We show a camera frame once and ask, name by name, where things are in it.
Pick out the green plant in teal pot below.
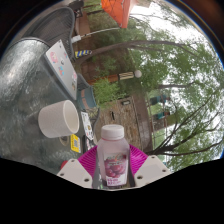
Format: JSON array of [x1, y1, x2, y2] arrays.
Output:
[[77, 78, 126, 109]]

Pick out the dark forked trunk tree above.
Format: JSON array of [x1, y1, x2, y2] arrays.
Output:
[[143, 33, 224, 174]]

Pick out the person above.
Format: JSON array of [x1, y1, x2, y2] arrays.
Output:
[[153, 110, 176, 120], [148, 94, 172, 106]]

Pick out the slender leaning trunk tree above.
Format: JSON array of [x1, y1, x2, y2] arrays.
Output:
[[74, 13, 224, 111]]

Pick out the flat round red coaster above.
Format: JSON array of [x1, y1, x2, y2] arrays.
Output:
[[60, 159, 70, 171]]

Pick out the orange canopy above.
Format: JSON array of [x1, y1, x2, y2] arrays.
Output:
[[100, 0, 141, 29]]

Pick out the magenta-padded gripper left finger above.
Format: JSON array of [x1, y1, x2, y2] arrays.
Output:
[[56, 145, 101, 189]]

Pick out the blue yellow striped cone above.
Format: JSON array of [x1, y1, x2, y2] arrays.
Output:
[[74, 49, 93, 58]]

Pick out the silver laptop with stickers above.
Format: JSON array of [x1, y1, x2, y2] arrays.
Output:
[[43, 39, 79, 101]]

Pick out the yellow card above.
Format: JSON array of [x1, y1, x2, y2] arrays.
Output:
[[70, 133, 81, 154]]

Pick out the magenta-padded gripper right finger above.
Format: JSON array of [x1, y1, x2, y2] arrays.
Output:
[[127, 143, 173, 189]]

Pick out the globe lamp post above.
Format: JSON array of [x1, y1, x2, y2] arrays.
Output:
[[87, 69, 143, 86]]

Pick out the white ribbed cup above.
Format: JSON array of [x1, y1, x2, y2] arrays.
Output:
[[37, 99, 81, 139]]

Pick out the wooden bench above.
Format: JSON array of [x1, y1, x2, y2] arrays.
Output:
[[74, 9, 93, 38]]

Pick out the pink juice bottle white cap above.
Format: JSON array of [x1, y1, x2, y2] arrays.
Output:
[[95, 124, 131, 189]]

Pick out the white sticker sheet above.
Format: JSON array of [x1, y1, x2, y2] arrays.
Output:
[[80, 111, 95, 140]]

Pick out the tape ring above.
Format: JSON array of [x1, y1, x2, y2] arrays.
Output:
[[59, 134, 72, 147]]

